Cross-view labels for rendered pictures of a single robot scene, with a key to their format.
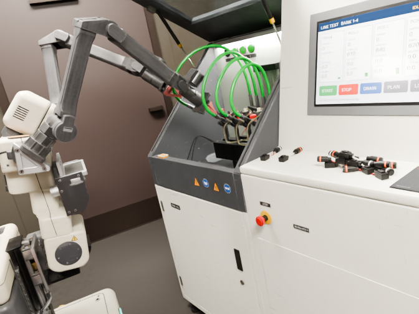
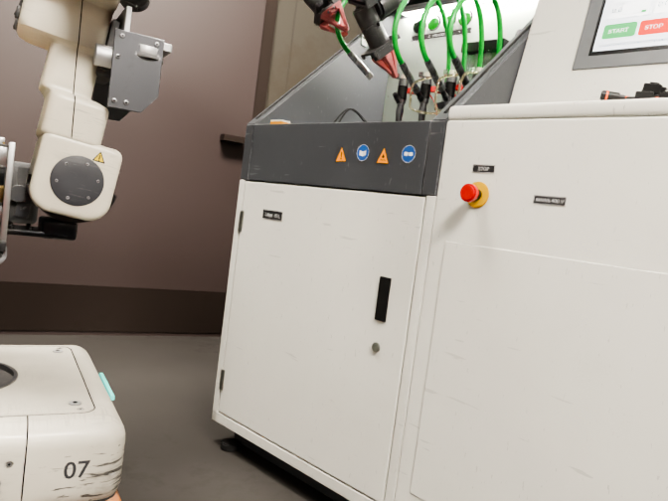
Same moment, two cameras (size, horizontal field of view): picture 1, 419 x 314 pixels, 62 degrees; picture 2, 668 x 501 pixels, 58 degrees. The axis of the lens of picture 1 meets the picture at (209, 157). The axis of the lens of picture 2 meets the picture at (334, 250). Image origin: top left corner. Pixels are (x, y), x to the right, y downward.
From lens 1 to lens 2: 71 cm
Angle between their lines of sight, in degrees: 15
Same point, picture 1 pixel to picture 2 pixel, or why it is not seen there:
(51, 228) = (68, 117)
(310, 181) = (595, 104)
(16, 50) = not seen: outside the picture
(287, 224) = (521, 199)
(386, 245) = not seen: outside the picture
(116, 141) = (147, 165)
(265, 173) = (504, 107)
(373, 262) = not seen: outside the picture
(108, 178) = (108, 225)
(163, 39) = (281, 41)
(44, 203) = (71, 73)
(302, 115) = (563, 72)
